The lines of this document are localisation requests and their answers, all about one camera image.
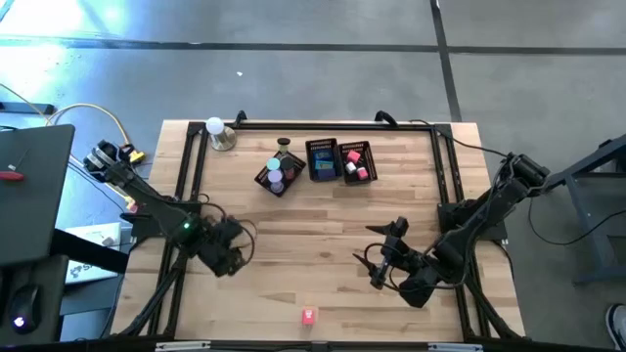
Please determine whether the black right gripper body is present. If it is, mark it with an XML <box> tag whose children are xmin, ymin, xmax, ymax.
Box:
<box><xmin>370</xmin><ymin>216</ymin><xmax>410</xmax><ymax>289</ymax></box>

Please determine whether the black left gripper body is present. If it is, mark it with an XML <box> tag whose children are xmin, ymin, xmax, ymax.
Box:
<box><xmin>200</xmin><ymin>219</ymin><xmax>246</xmax><ymax>279</ymax></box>

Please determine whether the black slotted plastic basket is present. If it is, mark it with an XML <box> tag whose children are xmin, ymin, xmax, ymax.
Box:
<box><xmin>336</xmin><ymin>141</ymin><xmax>379</xmax><ymax>186</ymax></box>
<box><xmin>253</xmin><ymin>150</ymin><xmax>308</xmax><ymax>198</ymax></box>
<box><xmin>304</xmin><ymin>138</ymin><xmax>344</xmax><ymax>184</ymax></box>

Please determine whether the silver aluminium extrusion bar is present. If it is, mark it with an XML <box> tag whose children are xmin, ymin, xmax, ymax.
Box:
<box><xmin>427</xmin><ymin>342</ymin><xmax>483</xmax><ymax>352</ymax></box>
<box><xmin>155</xmin><ymin>341</ymin><xmax>211</xmax><ymax>352</ymax></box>

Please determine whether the light bulb on brass base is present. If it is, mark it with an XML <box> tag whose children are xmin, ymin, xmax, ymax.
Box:
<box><xmin>204</xmin><ymin>115</ymin><xmax>239</xmax><ymax>153</ymax></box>

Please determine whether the white paper box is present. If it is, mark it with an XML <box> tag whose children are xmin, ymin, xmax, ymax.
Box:
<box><xmin>63</xmin><ymin>222</ymin><xmax>123</xmax><ymax>286</ymax></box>

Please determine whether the black computer mouse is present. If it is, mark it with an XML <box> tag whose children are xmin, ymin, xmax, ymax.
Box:
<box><xmin>8</xmin><ymin>283</ymin><xmax>43</xmax><ymax>336</ymax></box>

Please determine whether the person's shoe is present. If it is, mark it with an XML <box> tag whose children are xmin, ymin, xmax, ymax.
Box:
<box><xmin>604</xmin><ymin>302</ymin><xmax>626</xmax><ymax>350</ymax></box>

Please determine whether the black aluminium table frame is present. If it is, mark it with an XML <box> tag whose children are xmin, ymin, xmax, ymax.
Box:
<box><xmin>110</xmin><ymin>110</ymin><xmax>527</xmax><ymax>343</ymax></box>

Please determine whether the black floor cable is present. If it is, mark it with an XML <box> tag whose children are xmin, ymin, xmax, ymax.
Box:
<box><xmin>526</xmin><ymin>195</ymin><xmax>626</xmax><ymax>246</ymax></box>

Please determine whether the beige cable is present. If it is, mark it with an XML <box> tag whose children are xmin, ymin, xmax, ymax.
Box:
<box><xmin>0</xmin><ymin>82</ymin><xmax>148</xmax><ymax>165</ymax></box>

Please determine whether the grey desk frame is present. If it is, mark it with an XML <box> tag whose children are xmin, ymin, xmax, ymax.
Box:
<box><xmin>539</xmin><ymin>134</ymin><xmax>626</xmax><ymax>288</ymax></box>

